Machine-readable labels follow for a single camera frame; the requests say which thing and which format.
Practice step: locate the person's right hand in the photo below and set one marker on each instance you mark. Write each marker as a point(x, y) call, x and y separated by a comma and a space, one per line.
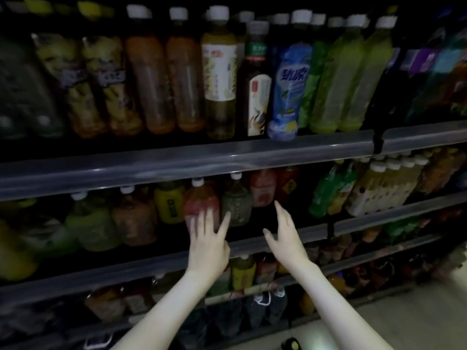
point(290, 247)

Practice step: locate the person's left hand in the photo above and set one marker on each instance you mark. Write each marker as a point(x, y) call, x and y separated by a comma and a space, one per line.
point(209, 255)

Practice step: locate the pack of orange soda bottles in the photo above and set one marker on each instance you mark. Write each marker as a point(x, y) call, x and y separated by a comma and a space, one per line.
point(306, 304)

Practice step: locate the green soda bottle yellow cap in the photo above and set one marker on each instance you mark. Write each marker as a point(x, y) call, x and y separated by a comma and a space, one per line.
point(343, 189)
point(323, 193)

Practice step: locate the large dark plum drink bottle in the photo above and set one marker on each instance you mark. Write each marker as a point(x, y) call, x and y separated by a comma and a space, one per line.
point(292, 344)

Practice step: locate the row of tea juice bottles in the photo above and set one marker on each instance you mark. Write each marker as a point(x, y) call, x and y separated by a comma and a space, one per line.
point(91, 222)

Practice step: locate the blue label bottle white cap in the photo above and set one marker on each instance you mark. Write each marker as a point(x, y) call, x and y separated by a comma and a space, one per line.
point(290, 87)

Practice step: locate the person's left forearm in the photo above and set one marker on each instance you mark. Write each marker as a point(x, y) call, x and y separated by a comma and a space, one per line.
point(171, 313)

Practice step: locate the person's right forearm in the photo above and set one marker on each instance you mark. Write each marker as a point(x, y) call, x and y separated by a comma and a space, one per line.
point(335, 309)

